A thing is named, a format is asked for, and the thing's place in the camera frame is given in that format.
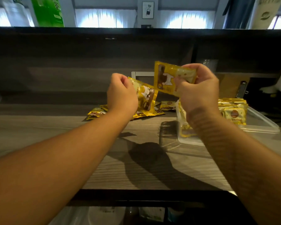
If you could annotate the person's left hand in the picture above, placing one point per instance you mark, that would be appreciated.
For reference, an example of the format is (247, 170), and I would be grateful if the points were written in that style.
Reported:
(121, 98)

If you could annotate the person's right hand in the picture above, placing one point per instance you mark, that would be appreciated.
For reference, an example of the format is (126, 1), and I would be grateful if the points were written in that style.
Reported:
(201, 96)

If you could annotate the yellow packet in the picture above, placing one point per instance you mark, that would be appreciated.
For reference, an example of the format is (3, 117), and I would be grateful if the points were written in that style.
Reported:
(147, 98)
(166, 78)

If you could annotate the pile of yellow sachets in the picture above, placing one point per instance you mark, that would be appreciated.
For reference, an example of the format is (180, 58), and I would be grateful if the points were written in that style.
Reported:
(96, 112)

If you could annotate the row of packets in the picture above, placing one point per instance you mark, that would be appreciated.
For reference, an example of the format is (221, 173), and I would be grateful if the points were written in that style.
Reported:
(235, 112)

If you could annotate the clear plastic container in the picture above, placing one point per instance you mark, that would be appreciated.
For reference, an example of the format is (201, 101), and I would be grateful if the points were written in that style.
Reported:
(260, 121)

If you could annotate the person's right forearm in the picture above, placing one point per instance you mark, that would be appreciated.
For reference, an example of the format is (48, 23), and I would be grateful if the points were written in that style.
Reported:
(248, 171)

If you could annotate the person's left forearm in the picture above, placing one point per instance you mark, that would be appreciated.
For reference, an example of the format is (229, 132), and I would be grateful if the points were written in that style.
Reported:
(49, 171)

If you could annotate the brown clipboard with metal clip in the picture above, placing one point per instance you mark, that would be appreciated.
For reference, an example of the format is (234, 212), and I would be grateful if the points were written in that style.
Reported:
(229, 85)

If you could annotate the wrapped stack of clear cups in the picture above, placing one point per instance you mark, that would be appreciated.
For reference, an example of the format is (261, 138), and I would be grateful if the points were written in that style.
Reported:
(210, 65)

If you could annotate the small white yellow object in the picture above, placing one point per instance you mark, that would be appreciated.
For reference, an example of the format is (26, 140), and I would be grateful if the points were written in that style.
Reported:
(268, 89)

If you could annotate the dark curtain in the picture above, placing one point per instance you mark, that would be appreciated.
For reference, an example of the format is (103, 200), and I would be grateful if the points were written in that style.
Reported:
(238, 14)

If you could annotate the white banner with green logo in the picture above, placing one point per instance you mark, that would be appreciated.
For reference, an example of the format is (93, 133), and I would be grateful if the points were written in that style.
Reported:
(264, 15)

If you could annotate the wrapped stack of white lids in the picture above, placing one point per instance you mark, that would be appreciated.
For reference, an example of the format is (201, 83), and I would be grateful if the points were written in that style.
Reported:
(106, 215)

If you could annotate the white paper packet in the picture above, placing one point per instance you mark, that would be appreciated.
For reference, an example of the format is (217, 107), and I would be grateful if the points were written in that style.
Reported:
(152, 213)

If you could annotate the small blue container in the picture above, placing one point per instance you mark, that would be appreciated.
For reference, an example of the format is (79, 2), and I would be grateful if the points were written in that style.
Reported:
(175, 213)

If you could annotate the clear plastic sleeve of cups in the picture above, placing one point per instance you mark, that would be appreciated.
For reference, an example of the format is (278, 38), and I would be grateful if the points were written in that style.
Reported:
(68, 216)

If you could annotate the white angled bracket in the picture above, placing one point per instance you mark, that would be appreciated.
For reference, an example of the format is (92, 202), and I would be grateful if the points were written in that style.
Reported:
(142, 73)

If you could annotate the light picture frame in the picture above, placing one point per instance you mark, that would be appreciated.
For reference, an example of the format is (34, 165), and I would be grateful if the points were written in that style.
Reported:
(148, 10)

